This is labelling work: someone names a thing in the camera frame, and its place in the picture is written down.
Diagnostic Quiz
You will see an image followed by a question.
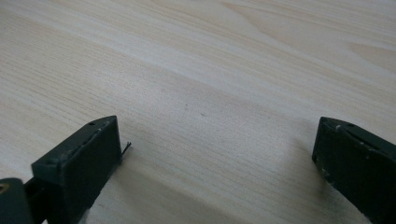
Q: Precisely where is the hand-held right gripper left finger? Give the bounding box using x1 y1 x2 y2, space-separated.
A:
23 115 133 224

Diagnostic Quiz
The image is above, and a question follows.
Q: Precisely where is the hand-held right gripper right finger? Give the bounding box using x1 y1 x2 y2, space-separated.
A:
311 116 396 224

